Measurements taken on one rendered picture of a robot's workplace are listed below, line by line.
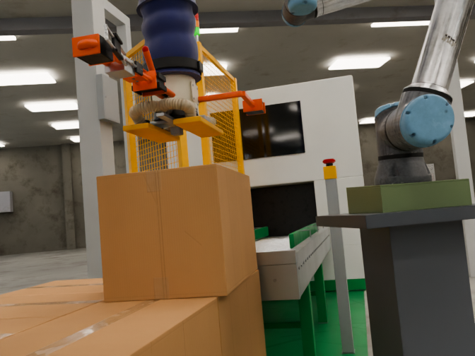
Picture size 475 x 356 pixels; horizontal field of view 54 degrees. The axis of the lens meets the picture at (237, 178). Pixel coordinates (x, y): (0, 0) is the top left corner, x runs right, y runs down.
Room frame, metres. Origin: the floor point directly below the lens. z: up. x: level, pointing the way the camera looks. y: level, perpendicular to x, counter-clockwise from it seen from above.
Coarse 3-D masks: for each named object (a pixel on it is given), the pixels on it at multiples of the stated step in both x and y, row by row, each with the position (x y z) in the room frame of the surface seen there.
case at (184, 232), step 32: (128, 192) 1.46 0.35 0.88; (160, 192) 1.44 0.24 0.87; (192, 192) 1.42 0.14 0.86; (224, 192) 1.48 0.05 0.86; (128, 224) 1.46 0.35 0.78; (160, 224) 1.44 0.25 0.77; (192, 224) 1.42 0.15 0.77; (224, 224) 1.45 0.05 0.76; (128, 256) 1.46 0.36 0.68; (160, 256) 1.44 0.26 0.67; (192, 256) 1.43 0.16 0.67; (224, 256) 1.41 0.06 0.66; (256, 256) 1.98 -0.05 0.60; (128, 288) 1.47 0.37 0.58; (160, 288) 1.45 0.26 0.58; (192, 288) 1.43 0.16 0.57; (224, 288) 1.41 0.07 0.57
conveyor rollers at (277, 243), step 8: (256, 240) 3.94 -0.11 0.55; (264, 240) 3.83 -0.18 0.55; (272, 240) 3.73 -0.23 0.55; (280, 240) 3.63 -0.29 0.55; (288, 240) 3.60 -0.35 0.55; (256, 248) 3.11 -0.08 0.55; (264, 248) 3.01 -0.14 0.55; (272, 248) 2.99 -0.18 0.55; (280, 248) 2.90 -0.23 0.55; (288, 248) 2.88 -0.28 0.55
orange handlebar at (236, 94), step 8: (80, 40) 1.12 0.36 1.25; (88, 40) 1.12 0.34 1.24; (96, 40) 1.13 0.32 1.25; (80, 48) 1.13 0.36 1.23; (104, 64) 1.26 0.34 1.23; (144, 72) 1.41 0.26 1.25; (128, 80) 1.41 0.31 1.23; (136, 80) 1.41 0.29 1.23; (144, 80) 1.42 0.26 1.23; (152, 80) 1.47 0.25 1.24; (168, 88) 1.62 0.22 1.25; (160, 96) 1.65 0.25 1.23; (200, 96) 1.77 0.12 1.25; (208, 96) 1.77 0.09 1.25; (216, 96) 1.76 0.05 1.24; (224, 96) 1.75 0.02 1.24; (232, 96) 1.75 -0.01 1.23; (240, 96) 1.75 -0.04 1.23; (248, 96) 1.81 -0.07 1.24; (248, 104) 1.89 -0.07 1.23
